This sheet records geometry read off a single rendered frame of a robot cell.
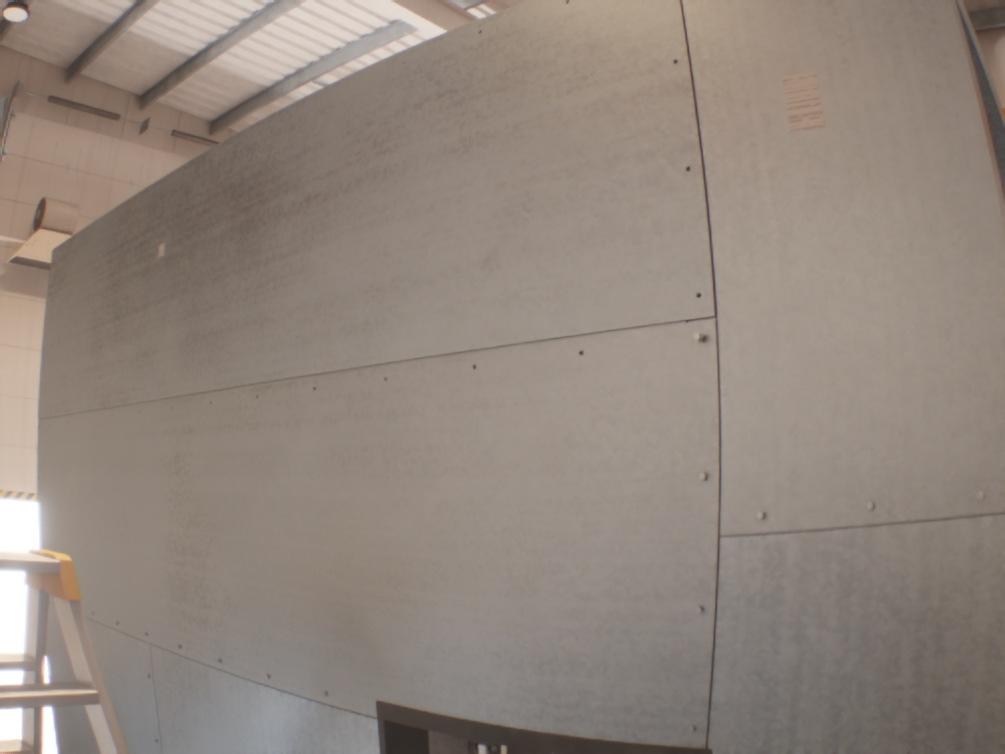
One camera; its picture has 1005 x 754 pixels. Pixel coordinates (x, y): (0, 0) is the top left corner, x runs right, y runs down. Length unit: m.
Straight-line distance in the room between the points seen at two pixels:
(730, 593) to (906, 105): 0.62
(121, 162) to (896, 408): 11.97
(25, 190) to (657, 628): 11.10
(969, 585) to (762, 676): 0.28
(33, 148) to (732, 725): 11.48
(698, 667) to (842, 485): 0.28
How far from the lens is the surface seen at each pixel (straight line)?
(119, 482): 2.20
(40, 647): 1.69
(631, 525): 1.14
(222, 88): 12.61
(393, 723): 1.47
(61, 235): 11.04
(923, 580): 1.00
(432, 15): 9.81
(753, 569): 1.06
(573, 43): 1.35
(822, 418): 1.04
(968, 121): 1.07
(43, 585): 1.59
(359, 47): 11.21
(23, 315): 11.45
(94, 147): 12.41
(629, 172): 1.21
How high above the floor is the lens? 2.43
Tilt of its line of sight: 9 degrees up
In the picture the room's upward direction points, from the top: straight up
